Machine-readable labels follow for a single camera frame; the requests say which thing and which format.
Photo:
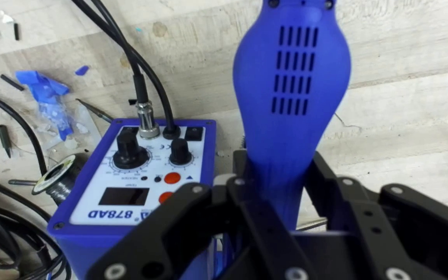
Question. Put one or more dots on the blue tape scrap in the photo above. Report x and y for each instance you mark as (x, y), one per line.
(48, 94)

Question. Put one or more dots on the blue hot air handle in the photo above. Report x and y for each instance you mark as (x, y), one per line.
(291, 72)

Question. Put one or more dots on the blue soldering station box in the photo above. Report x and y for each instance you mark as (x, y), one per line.
(123, 181)

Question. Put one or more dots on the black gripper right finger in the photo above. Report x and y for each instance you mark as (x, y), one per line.
(322, 187)

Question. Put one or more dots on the black metal nozzle tip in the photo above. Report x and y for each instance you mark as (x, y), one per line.
(4, 141)

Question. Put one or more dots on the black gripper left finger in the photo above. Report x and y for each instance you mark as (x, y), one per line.
(239, 186)

